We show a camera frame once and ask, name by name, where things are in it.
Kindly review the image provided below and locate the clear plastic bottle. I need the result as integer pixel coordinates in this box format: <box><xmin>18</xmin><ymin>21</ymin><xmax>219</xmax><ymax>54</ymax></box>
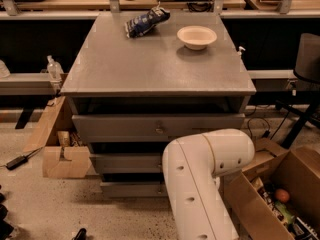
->
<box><xmin>47</xmin><ymin>55</ymin><xmax>64</xmax><ymax>80</ymax></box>

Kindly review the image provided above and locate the black floor cable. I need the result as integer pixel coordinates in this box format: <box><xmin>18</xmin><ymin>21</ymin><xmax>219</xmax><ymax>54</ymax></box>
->
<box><xmin>244</xmin><ymin>105</ymin><xmax>273</xmax><ymax>140</ymax></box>

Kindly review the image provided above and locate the green snack packet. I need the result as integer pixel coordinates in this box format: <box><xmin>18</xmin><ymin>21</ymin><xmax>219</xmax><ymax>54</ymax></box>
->
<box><xmin>275</xmin><ymin>201</ymin><xmax>295</xmax><ymax>225</ymax></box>

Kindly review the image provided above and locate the cardboard box right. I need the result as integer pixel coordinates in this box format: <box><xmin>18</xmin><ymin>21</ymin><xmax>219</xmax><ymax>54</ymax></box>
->
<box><xmin>224</xmin><ymin>138</ymin><xmax>320</xmax><ymax>240</ymax></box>

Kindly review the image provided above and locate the grey drawer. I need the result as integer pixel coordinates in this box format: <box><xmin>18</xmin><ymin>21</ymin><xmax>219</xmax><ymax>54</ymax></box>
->
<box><xmin>100</xmin><ymin>182</ymin><xmax>167</xmax><ymax>198</ymax></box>
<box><xmin>72</xmin><ymin>114</ymin><xmax>244</xmax><ymax>143</ymax></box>
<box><xmin>90</xmin><ymin>153</ymin><xmax>162</xmax><ymax>174</ymax></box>

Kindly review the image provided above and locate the blue chip bag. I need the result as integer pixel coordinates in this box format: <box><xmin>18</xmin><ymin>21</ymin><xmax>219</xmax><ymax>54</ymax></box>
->
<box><xmin>125</xmin><ymin>6</ymin><xmax>171</xmax><ymax>38</ymax></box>

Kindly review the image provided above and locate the black power adapter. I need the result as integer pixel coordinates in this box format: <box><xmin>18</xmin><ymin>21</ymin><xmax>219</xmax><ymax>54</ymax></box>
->
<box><xmin>6</xmin><ymin>156</ymin><xmax>28</xmax><ymax>170</ymax></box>

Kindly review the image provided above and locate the black coiled cable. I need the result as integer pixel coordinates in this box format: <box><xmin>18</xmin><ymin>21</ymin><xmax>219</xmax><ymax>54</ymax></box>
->
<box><xmin>185</xmin><ymin>1</ymin><xmax>214</xmax><ymax>14</ymax></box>

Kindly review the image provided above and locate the cardboard box left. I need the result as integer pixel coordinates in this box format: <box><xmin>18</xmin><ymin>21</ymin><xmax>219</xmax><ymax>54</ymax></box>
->
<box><xmin>23</xmin><ymin>96</ymin><xmax>91</xmax><ymax>179</ymax></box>

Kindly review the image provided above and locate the grey top drawer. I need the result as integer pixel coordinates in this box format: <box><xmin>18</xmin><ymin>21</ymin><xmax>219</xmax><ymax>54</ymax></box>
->
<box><xmin>72</xmin><ymin>114</ymin><xmax>244</xmax><ymax>143</ymax></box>

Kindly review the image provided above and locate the small pump bottle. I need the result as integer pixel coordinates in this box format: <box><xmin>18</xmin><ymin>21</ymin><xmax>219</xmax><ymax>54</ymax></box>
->
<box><xmin>237</xmin><ymin>46</ymin><xmax>246</xmax><ymax>57</ymax></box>

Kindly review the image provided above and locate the black object floor bottom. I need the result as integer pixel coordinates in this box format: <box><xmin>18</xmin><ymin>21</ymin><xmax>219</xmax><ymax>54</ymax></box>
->
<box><xmin>72</xmin><ymin>228</ymin><xmax>87</xmax><ymax>240</ymax></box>

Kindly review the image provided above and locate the red apple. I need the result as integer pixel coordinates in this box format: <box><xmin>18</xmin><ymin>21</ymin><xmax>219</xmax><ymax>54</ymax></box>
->
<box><xmin>274</xmin><ymin>189</ymin><xmax>290</xmax><ymax>203</ymax></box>

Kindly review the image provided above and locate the grey drawer cabinet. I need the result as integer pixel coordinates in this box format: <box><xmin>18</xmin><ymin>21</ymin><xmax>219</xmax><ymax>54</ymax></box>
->
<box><xmin>62</xmin><ymin>11</ymin><xmax>256</xmax><ymax>184</ymax></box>

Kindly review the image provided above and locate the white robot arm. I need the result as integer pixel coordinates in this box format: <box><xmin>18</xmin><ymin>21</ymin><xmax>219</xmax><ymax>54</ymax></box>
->
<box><xmin>162</xmin><ymin>129</ymin><xmax>255</xmax><ymax>240</ymax></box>

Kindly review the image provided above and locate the grey bottom drawer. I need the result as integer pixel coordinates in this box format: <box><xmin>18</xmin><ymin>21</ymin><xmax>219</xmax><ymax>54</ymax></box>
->
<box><xmin>100</xmin><ymin>182</ymin><xmax>167</xmax><ymax>198</ymax></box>

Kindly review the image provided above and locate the grey middle drawer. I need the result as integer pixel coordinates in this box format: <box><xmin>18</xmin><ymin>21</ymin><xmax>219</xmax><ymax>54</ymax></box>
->
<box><xmin>90</xmin><ymin>153</ymin><xmax>162</xmax><ymax>174</ymax></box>

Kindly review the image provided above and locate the black office chair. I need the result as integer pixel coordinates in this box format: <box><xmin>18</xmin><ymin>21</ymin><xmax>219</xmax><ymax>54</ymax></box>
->
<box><xmin>276</xmin><ymin>33</ymin><xmax>320</xmax><ymax>149</ymax></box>

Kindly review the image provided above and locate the white paper bowl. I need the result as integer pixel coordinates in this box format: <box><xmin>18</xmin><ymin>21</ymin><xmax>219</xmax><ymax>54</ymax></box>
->
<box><xmin>177</xmin><ymin>26</ymin><xmax>217</xmax><ymax>50</ymax></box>

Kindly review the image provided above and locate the cardboard box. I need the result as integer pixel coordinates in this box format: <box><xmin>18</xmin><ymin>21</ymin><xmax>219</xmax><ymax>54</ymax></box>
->
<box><xmin>23</xmin><ymin>96</ymin><xmax>91</xmax><ymax>179</ymax></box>
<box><xmin>224</xmin><ymin>138</ymin><xmax>320</xmax><ymax>240</ymax></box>

